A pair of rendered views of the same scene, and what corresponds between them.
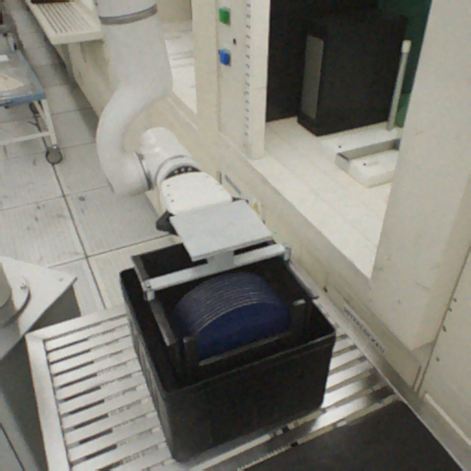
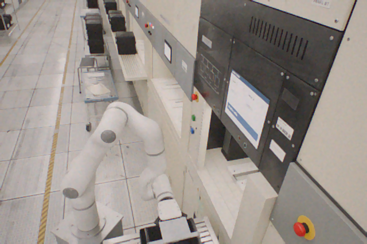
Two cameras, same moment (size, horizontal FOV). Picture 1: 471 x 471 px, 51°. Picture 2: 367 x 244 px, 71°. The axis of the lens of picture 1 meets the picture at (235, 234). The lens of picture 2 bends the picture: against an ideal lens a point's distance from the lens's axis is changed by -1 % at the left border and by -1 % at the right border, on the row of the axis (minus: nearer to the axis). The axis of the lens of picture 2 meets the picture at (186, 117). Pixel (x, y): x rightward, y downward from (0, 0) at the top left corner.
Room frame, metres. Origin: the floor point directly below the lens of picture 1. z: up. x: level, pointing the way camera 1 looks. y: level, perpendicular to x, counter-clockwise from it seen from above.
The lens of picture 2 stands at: (-0.11, -0.05, 2.08)
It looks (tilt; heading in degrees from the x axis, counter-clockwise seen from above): 33 degrees down; 5
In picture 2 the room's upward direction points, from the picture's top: 4 degrees clockwise
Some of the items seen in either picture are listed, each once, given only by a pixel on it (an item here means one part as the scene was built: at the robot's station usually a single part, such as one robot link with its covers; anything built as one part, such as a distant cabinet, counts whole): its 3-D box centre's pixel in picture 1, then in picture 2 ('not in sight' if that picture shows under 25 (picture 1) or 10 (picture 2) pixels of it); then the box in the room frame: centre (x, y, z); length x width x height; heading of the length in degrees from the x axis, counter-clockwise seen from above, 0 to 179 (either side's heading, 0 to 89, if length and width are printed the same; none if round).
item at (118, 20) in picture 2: not in sight; (117, 22); (4.53, 1.73, 0.93); 0.30 x 0.28 x 0.26; 28
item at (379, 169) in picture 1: (374, 153); (248, 176); (1.15, -0.37, 0.89); 0.22 x 0.21 x 0.04; 116
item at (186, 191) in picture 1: (193, 199); (168, 210); (0.67, 0.07, 1.06); 0.11 x 0.10 x 0.07; 24
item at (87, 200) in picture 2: not in sight; (81, 180); (0.77, 0.54, 1.07); 0.19 x 0.12 x 0.24; 9
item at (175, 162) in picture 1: (182, 180); (166, 200); (0.73, 0.09, 1.06); 0.09 x 0.03 x 0.08; 114
